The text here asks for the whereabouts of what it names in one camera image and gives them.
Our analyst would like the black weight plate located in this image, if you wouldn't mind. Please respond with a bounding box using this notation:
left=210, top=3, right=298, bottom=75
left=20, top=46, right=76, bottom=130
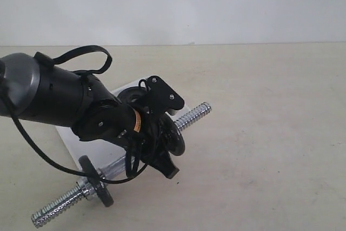
left=159, top=114, right=185, bottom=156
left=78, top=155, right=114, bottom=207
left=117, top=87, right=146, bottom=103

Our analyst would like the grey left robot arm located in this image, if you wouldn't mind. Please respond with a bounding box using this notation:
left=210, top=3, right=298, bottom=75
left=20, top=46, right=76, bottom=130
left=1, top=52, right=172, bottom=176

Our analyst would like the chrome star collar nut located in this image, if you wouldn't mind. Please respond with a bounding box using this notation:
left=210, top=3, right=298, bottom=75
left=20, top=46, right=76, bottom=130
left=76, top=177, right=97, bottom=201

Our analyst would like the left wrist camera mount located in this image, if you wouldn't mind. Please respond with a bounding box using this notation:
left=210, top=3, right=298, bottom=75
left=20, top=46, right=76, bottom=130
left=136, top=75, right=185, bottom=117

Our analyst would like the white rectangular plastic tray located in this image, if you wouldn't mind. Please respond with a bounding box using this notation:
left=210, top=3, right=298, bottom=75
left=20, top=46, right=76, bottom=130
left=56, top=78, right=152, bottom=172

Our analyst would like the chrome threaded dumbbell bar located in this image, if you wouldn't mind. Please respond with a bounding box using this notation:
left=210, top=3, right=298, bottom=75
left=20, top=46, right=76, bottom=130
left=31, top=102, right=211, bottom=228

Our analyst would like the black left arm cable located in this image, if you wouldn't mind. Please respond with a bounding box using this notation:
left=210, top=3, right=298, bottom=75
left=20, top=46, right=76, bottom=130
left=0, top=44, right=168, bottom=184

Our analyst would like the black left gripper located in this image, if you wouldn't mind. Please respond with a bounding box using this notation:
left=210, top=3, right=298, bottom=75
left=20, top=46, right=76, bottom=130
left=118, top=103, right=179, bottom=179

